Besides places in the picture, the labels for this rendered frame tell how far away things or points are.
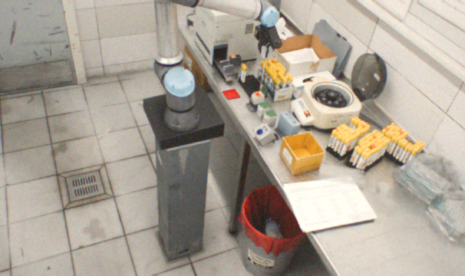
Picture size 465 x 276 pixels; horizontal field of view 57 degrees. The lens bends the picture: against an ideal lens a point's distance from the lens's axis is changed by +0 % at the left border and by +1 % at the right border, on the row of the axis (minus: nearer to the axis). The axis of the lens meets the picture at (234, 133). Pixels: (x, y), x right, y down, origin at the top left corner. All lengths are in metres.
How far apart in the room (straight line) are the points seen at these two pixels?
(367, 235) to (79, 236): 1.64
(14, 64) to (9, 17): 0.37
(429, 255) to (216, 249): 1.25
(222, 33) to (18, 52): 1.77
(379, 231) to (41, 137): 2.38
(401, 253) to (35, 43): 2.80
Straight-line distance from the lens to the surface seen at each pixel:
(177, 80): 1.71
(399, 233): 1.75
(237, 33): 2.27
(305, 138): 1.86
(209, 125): 1.83
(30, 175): 3.04
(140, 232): 2.63
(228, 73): 2.21
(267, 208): 2.39
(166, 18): 1.69
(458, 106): 1.89
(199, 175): 2.01
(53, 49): 3.53
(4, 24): 3.42
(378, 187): 1.86
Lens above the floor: 2.16
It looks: 42 degrees down
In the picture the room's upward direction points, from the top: 7 degrees clockwise
